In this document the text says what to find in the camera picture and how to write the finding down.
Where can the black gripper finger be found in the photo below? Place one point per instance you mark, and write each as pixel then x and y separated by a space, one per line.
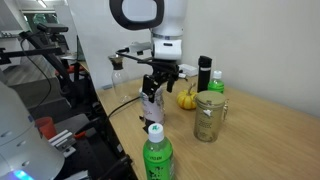
pixel 171 83
pixel 150 87

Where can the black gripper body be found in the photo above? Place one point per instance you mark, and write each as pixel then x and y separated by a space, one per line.
pixel 165 68

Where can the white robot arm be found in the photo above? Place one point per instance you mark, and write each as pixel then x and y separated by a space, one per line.
pixel 170 20

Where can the yellow orange striped pumpkin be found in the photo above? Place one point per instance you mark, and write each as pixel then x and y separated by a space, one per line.
pixel 186 100

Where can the white power adapter box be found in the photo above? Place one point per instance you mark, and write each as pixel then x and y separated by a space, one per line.
pixel 190 70

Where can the black tape piece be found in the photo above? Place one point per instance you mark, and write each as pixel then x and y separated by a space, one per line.
pixel 148 128
pixel 141 117

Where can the black thermos flask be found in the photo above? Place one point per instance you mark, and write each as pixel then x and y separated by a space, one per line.
pixel 204 75

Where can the glass carafe black collar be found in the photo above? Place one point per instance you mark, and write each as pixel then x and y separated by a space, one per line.
pixel 117 76

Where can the grey board foot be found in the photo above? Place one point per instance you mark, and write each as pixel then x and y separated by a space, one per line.
pixel 106 87

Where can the green tea bottle white cap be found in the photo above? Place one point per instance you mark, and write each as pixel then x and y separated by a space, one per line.
pixel 158 160
pixel 216 86

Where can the glass mason jar mug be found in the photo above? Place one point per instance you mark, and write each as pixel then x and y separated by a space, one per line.
pixel 208 120

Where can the red bar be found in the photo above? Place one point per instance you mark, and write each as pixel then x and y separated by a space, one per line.
pixel 71 69

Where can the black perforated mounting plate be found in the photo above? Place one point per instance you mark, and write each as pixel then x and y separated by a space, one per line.
pixel 96 156

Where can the red cup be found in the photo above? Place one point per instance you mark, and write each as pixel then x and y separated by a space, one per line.
pixel 46 128

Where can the ceiling light strip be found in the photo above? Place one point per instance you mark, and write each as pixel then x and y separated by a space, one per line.
pixel 41 3

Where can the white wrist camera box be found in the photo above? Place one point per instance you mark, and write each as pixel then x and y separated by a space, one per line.
pixel 140 47

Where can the aluminium bracket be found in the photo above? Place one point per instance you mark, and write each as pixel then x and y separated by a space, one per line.
pixel 61 140

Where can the black camera bar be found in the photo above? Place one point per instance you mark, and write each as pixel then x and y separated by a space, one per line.
pixel 51 28

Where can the black camera stand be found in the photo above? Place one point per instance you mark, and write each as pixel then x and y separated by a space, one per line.
pixel 33 52

